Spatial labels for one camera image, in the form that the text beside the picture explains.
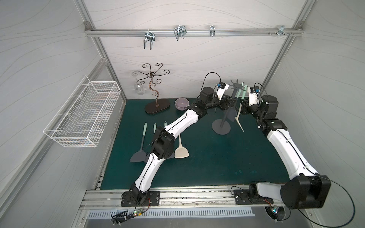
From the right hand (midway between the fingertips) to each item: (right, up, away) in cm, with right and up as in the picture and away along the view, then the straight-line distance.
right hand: (243, 98), depth 77 cm
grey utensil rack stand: (-5, -19, +25) cm, 32 cm away
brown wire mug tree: (-53, -2, +38) cm, 65 cm away
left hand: (-4, -1, +2) cm, 4 cm away
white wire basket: (-84, -12, -8) cm, 85 cm away
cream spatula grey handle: (-35, -33, +12) cm, 50 cm away
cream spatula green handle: (-1, 0, -2) cm, 2 cm away
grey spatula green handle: (-60, -35, +9) cm, 70 cm away
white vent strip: (-20, -58, -7) cm, 62 cm away
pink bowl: (-36, -1, +34) cm, 50 cm away
